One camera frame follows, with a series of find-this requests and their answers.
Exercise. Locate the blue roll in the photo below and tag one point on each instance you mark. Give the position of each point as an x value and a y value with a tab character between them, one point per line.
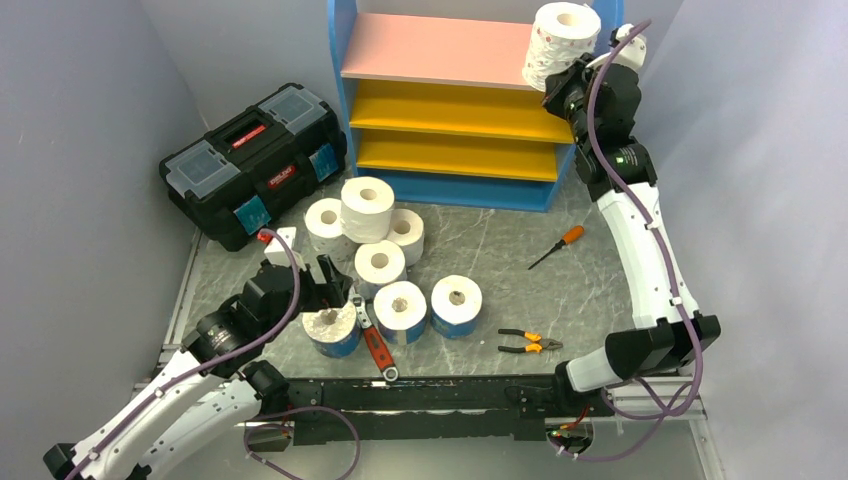
334	332
402	312
456	302

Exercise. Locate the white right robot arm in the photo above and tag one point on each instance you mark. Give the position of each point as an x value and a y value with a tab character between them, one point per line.
669	330

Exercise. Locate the white roll top of pile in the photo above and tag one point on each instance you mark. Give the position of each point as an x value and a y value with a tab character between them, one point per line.
366	210

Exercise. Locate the orange handled pliers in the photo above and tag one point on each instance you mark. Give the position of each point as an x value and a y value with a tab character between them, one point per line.
536	343

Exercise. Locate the orange handled screwdriver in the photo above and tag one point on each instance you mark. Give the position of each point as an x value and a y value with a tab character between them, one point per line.
567	238

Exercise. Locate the pink patterned paper towel roll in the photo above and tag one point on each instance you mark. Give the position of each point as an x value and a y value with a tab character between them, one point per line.
561	33

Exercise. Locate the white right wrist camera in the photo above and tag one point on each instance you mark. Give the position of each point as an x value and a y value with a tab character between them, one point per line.
633	53

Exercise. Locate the white roll front of pile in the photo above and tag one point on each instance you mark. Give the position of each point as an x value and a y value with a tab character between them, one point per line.
377	265

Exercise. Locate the red adjustable wrench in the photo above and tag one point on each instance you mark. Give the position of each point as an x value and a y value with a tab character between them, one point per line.
374	341

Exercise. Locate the white roll right of pile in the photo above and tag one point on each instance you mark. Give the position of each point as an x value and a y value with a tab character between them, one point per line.
407	231

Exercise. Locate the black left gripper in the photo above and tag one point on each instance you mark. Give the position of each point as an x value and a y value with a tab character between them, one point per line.
332	294

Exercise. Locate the black plastic toolbox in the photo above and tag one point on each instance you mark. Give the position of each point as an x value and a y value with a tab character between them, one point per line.
245	174

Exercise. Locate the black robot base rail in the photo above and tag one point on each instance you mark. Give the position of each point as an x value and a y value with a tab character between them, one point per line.
522	407

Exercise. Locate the blue shelf with coloured boards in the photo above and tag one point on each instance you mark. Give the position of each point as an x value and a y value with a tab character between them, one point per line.
437	108

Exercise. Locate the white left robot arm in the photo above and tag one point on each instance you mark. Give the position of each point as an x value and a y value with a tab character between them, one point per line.
214	380

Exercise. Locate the white roll left of pile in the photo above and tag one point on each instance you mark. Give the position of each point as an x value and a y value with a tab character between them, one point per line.
323	223

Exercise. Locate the white roll of pile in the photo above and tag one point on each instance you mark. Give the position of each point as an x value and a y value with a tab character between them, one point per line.
407	231
366	210
323	223
377	265

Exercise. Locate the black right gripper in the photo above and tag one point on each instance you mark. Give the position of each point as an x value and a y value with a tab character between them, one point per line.
557	84

